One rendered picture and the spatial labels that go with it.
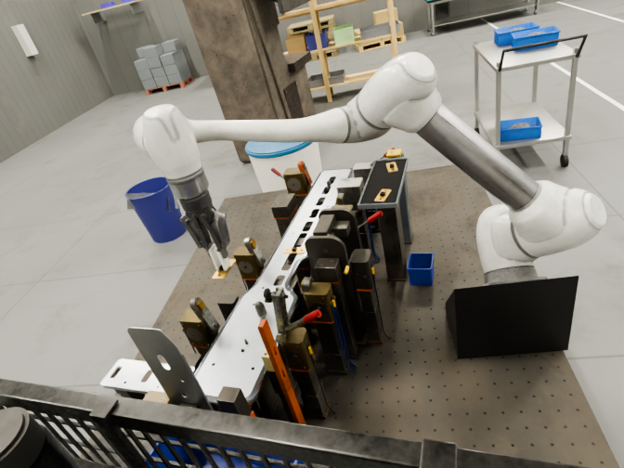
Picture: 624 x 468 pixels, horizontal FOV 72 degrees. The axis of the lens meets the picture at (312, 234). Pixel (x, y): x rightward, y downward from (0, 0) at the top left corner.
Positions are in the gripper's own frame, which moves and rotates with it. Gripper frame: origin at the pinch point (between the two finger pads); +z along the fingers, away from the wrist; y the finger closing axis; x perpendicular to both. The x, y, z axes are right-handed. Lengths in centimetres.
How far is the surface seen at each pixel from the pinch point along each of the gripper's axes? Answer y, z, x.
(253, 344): -2.3, 30.1, 3.6
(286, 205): 13, 27, -73
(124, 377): 34.3, 30.0, 19.7
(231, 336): 6.4, 30.1, 1.3
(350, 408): -27, 60, 2
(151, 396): 15.3, 24.0, 28.4
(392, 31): 32, 49, -591
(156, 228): 207, 113, -191
